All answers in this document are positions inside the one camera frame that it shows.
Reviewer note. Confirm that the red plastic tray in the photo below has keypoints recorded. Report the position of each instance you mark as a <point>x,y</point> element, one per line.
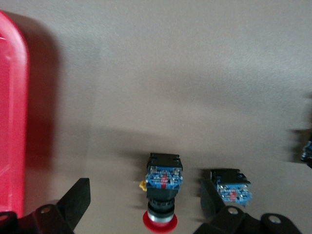
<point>12,122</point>

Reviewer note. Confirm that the red push button switch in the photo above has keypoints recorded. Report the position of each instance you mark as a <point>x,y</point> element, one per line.
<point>234,192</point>
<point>163,180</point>

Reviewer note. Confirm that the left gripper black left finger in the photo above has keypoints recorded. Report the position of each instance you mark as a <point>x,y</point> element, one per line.
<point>73,202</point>

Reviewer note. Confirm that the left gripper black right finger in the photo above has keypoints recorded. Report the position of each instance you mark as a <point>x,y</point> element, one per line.
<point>219,219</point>

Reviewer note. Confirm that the green push button switch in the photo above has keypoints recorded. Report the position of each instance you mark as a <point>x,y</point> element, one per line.
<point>308,151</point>

